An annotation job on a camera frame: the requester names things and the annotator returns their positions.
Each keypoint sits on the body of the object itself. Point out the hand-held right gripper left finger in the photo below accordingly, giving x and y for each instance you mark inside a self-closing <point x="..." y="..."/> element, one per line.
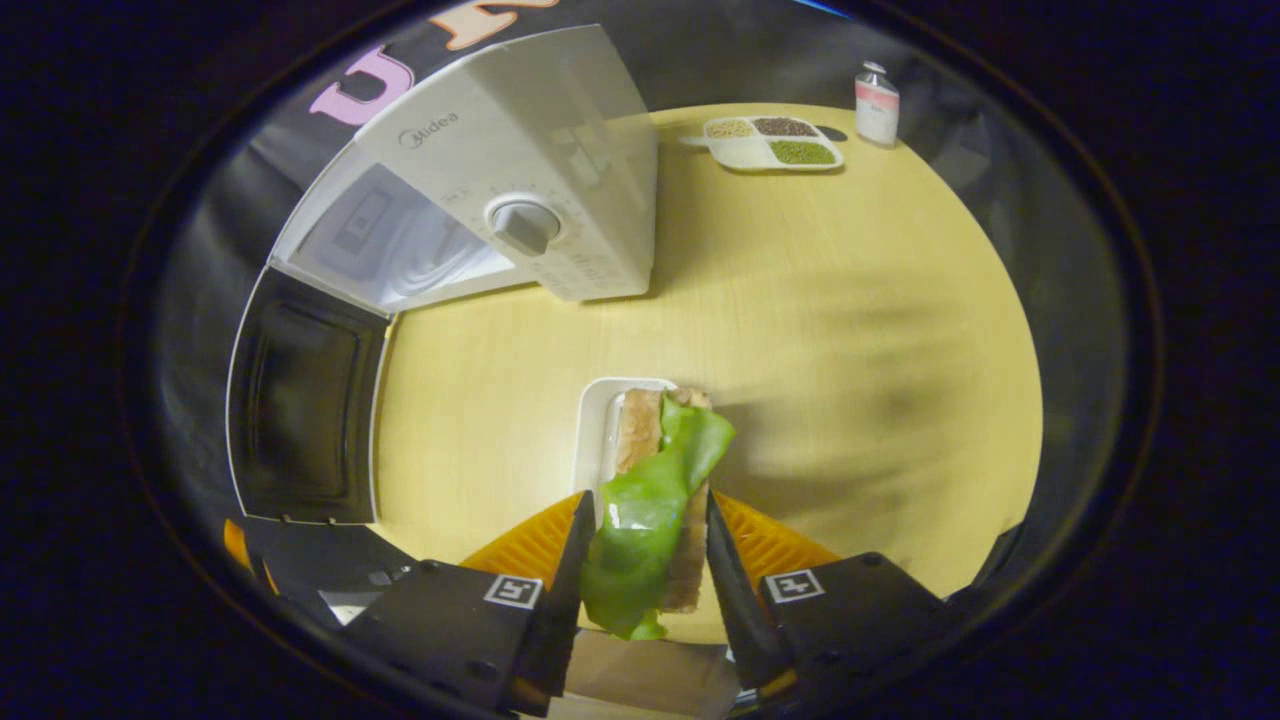
<point x="560" y="620"/>

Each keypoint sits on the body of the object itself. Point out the small clear bottle pink label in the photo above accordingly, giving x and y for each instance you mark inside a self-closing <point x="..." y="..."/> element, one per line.
<point x="877" y="105"/>

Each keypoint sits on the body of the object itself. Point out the brown bread slice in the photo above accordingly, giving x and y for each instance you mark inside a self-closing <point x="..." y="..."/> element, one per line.
<point x="637" y="430"/>

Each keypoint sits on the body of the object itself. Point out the white divided dish of grains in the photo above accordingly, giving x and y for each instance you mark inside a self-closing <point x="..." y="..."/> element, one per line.
<point x="745" y="150"/>

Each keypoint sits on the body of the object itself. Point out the white microwave oven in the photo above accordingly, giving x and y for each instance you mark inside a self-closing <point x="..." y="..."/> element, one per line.
<point x="520" y="110"/>

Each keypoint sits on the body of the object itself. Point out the green lettuce leaf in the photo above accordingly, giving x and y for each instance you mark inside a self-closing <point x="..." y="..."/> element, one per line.
<point x="650" y="500"/>

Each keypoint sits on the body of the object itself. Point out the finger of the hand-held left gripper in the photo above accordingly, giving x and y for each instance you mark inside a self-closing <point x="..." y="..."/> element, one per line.
<point x="236" y="545"/>

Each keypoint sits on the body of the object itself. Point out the white rectangular food tray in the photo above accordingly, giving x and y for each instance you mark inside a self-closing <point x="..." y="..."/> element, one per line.
<point x="597" y="440"/>

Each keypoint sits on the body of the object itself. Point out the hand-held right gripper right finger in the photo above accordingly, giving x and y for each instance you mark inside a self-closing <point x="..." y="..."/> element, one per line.
<point x="735" y="610"/>

